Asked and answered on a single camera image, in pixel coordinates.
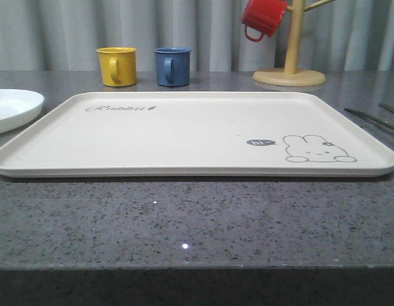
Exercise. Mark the silver metal chopstick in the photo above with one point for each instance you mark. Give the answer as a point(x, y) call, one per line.
point(387, 107)

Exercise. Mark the wooden mug tree stand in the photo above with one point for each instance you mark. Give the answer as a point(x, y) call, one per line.
point(290, 75)

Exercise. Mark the red enamel mug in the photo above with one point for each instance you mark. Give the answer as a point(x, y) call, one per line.
point(264, 16)

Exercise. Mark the yellow enamel mug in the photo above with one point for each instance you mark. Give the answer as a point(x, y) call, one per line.
point(118, 66)

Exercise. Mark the cream rabbit serving tray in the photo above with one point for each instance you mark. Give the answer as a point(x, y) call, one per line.
point(110, 134)

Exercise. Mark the silver metal fork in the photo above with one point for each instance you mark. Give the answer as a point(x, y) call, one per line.
point(371, 117)

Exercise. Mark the blue enamel mug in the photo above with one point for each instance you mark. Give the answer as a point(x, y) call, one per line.
point(173, 66)

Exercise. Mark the white round plate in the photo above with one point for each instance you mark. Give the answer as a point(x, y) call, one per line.
point(18, 107)

